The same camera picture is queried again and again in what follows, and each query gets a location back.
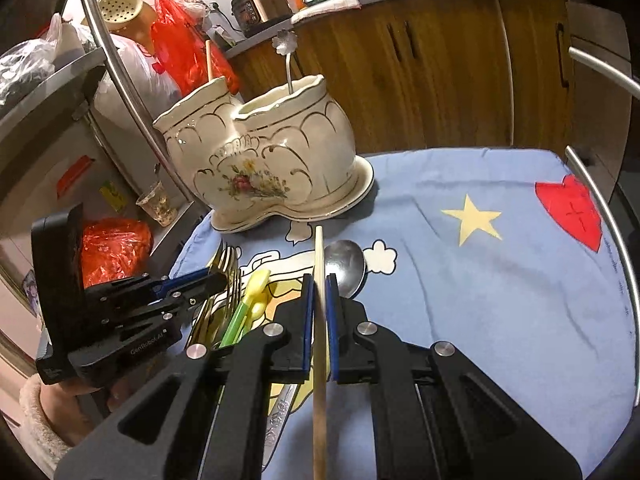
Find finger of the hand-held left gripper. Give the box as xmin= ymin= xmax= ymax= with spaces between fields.
xmin=84 ymin=267 xmax=229 ymax=307
xmin=101 ymin=299 xmax=202 ymax=333

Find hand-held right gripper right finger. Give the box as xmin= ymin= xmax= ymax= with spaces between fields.
xmin=325 ymin=274 xmax=583 ymax=480

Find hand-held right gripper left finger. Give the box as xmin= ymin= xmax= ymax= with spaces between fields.
xmin=54 ymin=274 xmax=317 ymax=480

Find gold fork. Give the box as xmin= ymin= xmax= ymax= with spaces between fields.
xmin=202 ymin=241 xmax=237 ymax=311
xmin=186 ymin=255 xmax=244 ymax=352

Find yellow green plastic spoon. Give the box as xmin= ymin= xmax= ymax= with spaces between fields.
xmin=218 ymin=269 xmax=273 ymax=349
xmin=235 ymin=301 xmax=267 ymax=346

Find cream floral ceramic utensil holder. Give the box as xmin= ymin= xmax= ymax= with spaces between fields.
xmin=152 ymin=74 xmax=375 ymax=234

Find person's left forearm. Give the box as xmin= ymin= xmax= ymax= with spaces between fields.
xmin=19 ymin=374 xmax=74 ymax=467

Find person's left hand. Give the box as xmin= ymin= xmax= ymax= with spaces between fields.
xmin=56 ymin=384 xmax=122 ymax=449

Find silver metal spoon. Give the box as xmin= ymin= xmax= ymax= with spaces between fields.
xmin=324 ymin=240 xmax=369 ymax=302

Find crumpled red plastic bag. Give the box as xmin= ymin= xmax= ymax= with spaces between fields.
xmin=80 ymin=219 xmax=154 ymax=289

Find glass cup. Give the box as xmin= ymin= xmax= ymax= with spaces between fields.
xmin=135 ymin=180 xmax=179 ymax=229

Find yellow fridge sticker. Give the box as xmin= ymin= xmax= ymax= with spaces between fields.
xmin=98 ymin=182 xmax=127 ymax=212

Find red fridge sticker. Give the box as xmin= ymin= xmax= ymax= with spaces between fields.
xmin=55 ymin=155 xmax=95 ymax=197

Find grey refrigerator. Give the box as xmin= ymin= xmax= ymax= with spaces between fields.
xmin=0 ymin=50 xmax=207 ymax=376

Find blue cartoon tablecloth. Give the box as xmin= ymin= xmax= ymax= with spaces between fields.
xmin=169 ymin=147 xmax=634 ymax=480

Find large white plastic bag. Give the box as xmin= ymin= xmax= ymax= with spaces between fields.
xmin=92 ymin=30 xmax=182 ymax=201

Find clear bag with dark contents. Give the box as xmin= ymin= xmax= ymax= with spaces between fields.
xmin=0 ymin=12 xmax=67 ymax=107

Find hanging red plastic bag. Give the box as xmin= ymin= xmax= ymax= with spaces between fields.
xmin=149 ymin=0 xmax=242 ymax=97

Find wooden base cabinets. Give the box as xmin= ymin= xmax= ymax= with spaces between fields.
xmin=229 ymin=0 xmax=577 ymax=162

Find yellow plastic colander scoop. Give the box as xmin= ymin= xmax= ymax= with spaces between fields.
xmin=96 ymin=0 xmax=157 ymax=47

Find electric rice cooker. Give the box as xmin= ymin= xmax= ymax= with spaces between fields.
xmin=230 ymin=0 xmax=294 ymax=39

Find white towel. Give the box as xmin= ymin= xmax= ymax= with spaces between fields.
xmin=291 ymin=2 xmax=364 ymax=26

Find stainless oven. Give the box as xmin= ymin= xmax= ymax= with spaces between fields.
xmin=562 ymin=0 xmax=640 ymax=202

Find silver engraved utensil handle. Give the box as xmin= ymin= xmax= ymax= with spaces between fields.
xmin=261 ymin=385 xmax=301 ymax=468

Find metal chair frame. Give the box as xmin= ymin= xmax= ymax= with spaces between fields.
xmin=75 ymin=0 xmax=640 ymax=331

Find flower-handled metal spoon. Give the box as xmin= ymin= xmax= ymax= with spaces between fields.
xmin=272 ymin=30 xmax=297 ymax=93

